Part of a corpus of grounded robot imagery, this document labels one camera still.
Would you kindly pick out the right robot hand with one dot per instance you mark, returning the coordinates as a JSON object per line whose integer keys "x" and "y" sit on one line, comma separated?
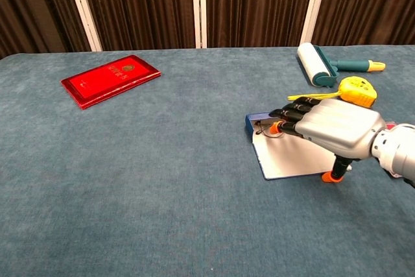
{"x": 340, "y": 127}

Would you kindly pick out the blue glasses case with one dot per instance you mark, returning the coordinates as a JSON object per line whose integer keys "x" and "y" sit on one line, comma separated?
{"x": 291, "y": 157}

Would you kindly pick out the wire-frame eyeglasses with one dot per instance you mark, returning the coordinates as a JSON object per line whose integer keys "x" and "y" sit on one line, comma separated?
{"x": 258, "y": 123}

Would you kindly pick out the yellow tape measure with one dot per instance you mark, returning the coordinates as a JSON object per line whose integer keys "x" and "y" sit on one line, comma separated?
{"x": 356, "y": 90}

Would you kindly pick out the teal lint roller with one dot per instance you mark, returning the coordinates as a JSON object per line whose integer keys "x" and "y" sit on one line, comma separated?
{"x": 311, "y": 61}

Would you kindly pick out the blue felt table cover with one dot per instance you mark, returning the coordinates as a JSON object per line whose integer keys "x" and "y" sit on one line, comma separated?
{"x": 162, "y": 176}

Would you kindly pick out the red certificate book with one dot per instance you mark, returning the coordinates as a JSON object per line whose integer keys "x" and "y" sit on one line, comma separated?
{"x": 107, "y": 80}

